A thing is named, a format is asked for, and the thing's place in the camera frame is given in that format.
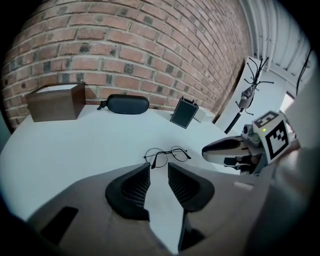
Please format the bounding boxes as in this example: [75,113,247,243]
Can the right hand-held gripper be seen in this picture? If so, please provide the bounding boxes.
[201,111,301,176]

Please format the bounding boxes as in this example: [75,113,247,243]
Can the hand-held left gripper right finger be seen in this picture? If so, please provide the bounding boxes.
[167,161,272,253]

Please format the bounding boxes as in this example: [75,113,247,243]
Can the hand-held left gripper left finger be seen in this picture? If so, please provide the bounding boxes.
[27,162,176,256]

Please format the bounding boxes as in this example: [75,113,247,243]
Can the thin black round-frame glasses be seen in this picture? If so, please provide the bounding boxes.
[143,145,192,170]

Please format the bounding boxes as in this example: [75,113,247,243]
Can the black glasses case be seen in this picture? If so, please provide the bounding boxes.
[96,93,150,115]

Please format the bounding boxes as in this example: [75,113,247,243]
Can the small white box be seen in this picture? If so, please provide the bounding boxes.
[194,108,216,124]

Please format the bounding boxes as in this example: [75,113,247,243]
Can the grey item on coat rack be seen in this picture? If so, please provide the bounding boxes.
[238,86,255,110]

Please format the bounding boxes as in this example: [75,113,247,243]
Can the black flat rectangular device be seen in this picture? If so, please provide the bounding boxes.
[170,95,200,130]

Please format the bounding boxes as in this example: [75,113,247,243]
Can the black coat rack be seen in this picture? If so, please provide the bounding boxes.
[224,56,275,135]

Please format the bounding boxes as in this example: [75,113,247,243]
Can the dark wooden box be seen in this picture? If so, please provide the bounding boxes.
[25,81,86,123]

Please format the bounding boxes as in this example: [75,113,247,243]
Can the black hanging cable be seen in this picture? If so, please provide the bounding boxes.
[295,48,313,96]

